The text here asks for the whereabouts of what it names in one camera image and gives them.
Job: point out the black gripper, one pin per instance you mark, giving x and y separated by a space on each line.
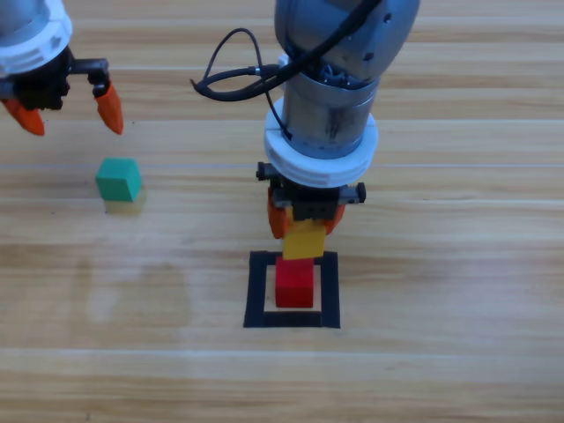
315 205
39 90

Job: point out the yellow wooden cube block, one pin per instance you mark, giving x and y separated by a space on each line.
304 244

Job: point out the red wooden cube block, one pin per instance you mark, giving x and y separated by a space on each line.
294 286

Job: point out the green wooden cube block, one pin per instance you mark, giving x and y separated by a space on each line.
116 183

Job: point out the black tape square outline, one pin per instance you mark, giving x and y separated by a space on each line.
255 291

